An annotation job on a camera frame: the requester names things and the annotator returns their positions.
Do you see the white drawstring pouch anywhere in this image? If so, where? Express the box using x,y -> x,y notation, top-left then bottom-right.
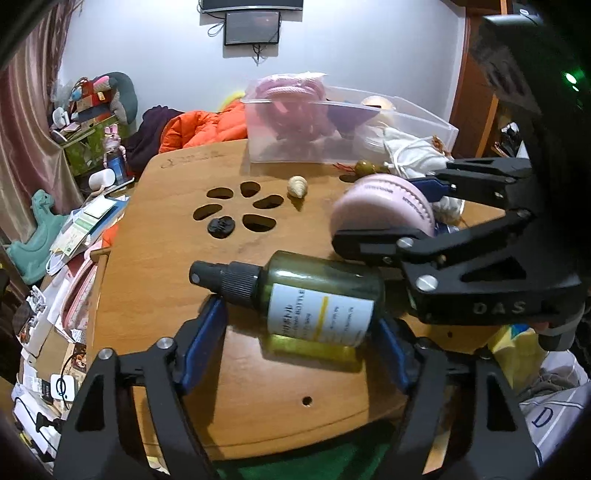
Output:
383,127 -> 465,225

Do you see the pink round portable fan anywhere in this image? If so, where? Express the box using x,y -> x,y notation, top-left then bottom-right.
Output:
329,174 -> 436,237

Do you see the beige conch shell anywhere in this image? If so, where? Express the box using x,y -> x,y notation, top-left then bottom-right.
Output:
287,175 -> 308,199

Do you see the green glass spray bottle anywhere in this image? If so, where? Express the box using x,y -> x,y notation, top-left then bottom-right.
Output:
188,251 -> 385,347

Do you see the pink rope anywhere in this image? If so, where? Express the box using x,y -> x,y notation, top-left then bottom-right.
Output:
252,72 -> 334,144

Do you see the cream lidded tub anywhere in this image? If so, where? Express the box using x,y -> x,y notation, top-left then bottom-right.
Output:
361,95 -> 397,116

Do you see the olive gourd charm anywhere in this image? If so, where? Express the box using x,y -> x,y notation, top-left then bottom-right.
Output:
334,160 -> 391,178

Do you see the wooden wardrobe shelf unit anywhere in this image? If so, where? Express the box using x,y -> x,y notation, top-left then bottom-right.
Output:
450,0 -> 514,159

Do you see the clear plastic storage bin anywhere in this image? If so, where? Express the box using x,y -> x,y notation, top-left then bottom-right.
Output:
242,72 -> 459,164

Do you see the stack of books and papers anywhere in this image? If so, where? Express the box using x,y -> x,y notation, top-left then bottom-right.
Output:
45,195 -> 129,276

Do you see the teal plush dinosaur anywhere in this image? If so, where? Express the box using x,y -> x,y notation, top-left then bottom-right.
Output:
6,189 -> 67,285

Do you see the dark purple garment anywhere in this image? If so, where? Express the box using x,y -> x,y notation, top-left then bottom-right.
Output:
123,105 -> 181,178

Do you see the pink bunny figure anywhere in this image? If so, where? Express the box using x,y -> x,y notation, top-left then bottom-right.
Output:
102,123 -> 127,169

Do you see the orange puffer jacket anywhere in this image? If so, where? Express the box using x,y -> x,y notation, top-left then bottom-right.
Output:
158,99 -> 247,154

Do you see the striped brown curtain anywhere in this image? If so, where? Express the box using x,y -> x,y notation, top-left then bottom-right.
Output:
1,1 -> 82,242

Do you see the small black wall monitor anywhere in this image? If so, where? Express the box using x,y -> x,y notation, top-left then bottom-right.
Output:
224,10 -> 280,46

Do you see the large black wall television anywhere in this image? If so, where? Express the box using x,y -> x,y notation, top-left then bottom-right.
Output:
199,0 -> 304,13

